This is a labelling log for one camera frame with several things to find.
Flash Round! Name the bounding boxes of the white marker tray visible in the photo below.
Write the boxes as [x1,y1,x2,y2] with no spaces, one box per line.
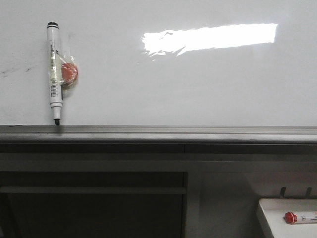
[257,198,317,238]

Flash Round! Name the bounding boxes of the white whiteboard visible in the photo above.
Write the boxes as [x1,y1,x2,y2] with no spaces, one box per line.
[0,0,317,126]

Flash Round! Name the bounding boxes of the left metal tray hook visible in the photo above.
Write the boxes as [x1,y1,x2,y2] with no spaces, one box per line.
[279,187,286,199]

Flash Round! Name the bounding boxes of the red capped marker pen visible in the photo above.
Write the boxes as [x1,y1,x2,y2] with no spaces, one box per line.
[284,212,317,225]

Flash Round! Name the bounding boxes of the metal tray hook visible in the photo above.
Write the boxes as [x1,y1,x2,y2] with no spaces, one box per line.
[305,187,312,199]
[279,187,286,199]

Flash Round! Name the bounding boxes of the black whiteboard marker pen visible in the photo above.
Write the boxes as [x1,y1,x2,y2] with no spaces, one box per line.
[47,22,63,126]

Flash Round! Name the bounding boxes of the grey aluminium whiteboard ledge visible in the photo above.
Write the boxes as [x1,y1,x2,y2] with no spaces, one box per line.
[0,125,317,144]

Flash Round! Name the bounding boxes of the right metal tray hook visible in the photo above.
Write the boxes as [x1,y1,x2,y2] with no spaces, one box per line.
[305,187,312,199]

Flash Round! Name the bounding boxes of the red round magnet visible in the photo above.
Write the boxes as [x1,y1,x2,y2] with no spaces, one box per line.
[58,55,79,89]

